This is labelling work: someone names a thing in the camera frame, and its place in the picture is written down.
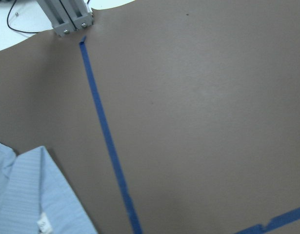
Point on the light blue button-up shirt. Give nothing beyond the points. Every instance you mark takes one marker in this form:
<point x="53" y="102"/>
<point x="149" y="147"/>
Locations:
<point x="35" y="197"/>

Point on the aluminium frame post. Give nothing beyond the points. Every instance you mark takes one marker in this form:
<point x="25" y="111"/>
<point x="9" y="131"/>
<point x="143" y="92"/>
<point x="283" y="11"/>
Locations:
<point x="67" y="16"/>

